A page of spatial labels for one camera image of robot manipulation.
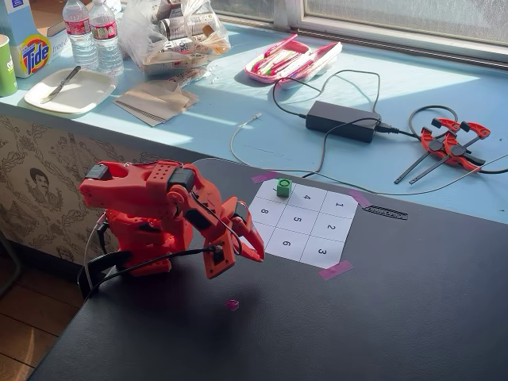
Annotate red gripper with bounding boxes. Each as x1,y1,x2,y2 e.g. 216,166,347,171
221,198,266,263

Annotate green cube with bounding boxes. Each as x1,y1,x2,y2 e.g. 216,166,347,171
274,177,294,198

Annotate white numbered grid paper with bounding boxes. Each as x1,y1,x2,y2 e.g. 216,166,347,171
248,180,358,269

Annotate black table clamp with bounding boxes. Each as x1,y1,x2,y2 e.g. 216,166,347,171
77,249,133,299

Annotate black power adapter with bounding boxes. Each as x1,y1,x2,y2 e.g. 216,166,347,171
305,100,383,144

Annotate brown paper napkins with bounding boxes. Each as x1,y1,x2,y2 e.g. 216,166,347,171
112,79,199,128

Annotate orange bar clamp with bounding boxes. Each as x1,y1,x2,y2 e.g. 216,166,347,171
394,117,464,186
408,120,492,187

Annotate clear plastic bag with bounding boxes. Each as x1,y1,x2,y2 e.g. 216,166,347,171
117,0,233,79

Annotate patterned wallpaper panel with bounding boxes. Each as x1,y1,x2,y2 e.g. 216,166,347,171
0,114,191,265

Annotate white square plate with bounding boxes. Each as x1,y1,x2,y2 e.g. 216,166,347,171
24,67,118,116

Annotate water bottle red label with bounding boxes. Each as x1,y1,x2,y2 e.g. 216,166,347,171
87,0,125,77
62,0,100,71

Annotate silver table knife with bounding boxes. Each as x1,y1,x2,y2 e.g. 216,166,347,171
40,65,83,105

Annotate white framed window screen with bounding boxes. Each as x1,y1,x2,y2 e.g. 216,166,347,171
303,0,508,51

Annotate Tide detergent box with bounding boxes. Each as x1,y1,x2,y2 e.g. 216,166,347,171
10,19,73,79

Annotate green paper cup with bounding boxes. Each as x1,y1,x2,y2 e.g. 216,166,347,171
0,33,20,98

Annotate brown cardboard box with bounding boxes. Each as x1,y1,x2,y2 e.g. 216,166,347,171
29,0,68,31

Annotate red wrist camera mount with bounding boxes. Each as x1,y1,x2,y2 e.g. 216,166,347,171
202,237,238,280

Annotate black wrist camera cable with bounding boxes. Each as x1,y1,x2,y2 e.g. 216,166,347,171
81,244,217,301

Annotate thin white cable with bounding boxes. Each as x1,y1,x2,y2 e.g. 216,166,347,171
229,113,508,197

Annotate black cable to table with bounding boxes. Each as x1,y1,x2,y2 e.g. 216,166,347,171
300,117,379,179

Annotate looped black adapter cable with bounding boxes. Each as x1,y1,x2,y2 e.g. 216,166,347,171
271,70,381,120

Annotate window frame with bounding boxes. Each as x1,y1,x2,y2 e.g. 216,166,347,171
210,0,508,67

